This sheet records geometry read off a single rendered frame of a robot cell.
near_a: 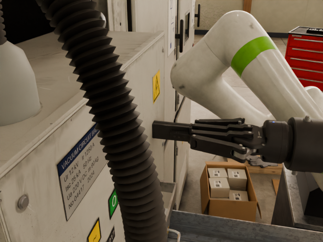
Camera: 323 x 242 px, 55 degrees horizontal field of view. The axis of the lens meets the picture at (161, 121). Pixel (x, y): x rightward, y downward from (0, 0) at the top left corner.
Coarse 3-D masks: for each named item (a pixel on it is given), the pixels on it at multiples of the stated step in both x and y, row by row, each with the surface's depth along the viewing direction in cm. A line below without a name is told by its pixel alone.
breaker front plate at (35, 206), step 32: (160, 64) 59; (160, 96) 62; (64, 128) 25; (32, 160) 21; (160, 160) 69; (0, 192) 19; (32, 192) 22; (96, 192) 33; (32, 224) 22; (64, 224) 27
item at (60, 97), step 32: (128, 32) 61; (160, 32) 59; (32, 64) 40; (64, 64) 40; (128, 64) 40; (64, 96) 30; (0, 128) 24; (32, 128) 23; (0, 160) 19; (0, 224) 19
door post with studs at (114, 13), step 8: (96, 0) 66; (104, 0) 66; (112, 0) 66; (120, 0) 70; (96, 8) 67; (104, 8) 67; (112, 8) 66; (120, 8) 70; (112, 16) 67; (120, 16) 71; (112, 24) 68; (120, 24) 71
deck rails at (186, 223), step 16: (176, 224) 86; (192, 224) 84; (208, 224) 83; (224, 224) 82; (240, 224) 81; (256, 224) 80; (192, 240) 83; (208, 240) 83; (224, 240) 83; (240, 240) 83; (256, 240) 82; (272, 240) 81; (288, 240) 80; (304, 240) 79; (320, 240) 78
